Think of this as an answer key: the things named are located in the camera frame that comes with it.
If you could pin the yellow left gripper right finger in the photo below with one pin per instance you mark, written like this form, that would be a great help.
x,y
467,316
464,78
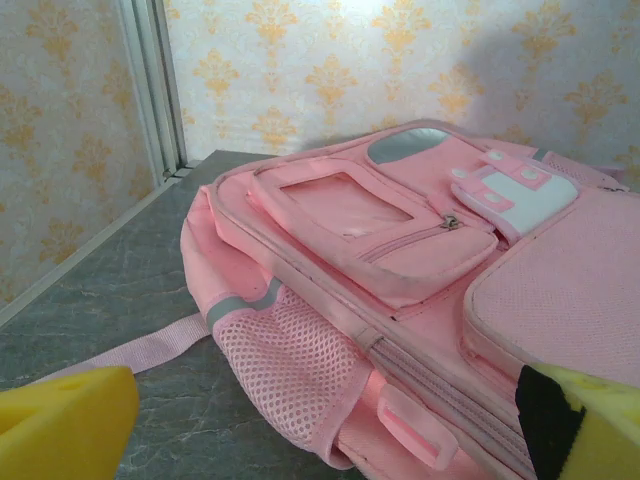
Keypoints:
x,y
590,430

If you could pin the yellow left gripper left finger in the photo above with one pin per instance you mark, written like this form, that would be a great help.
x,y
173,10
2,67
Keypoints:
x,y
60,425

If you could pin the pink school backpack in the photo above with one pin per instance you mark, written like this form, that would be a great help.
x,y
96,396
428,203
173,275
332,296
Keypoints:
x,y
400,260

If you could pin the aluminium table side rail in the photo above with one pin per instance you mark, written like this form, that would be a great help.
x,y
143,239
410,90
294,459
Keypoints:
x,y
100,234

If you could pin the aluminium frame post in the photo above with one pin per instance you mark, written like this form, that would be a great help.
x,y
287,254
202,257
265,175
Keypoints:
x,y
150,85

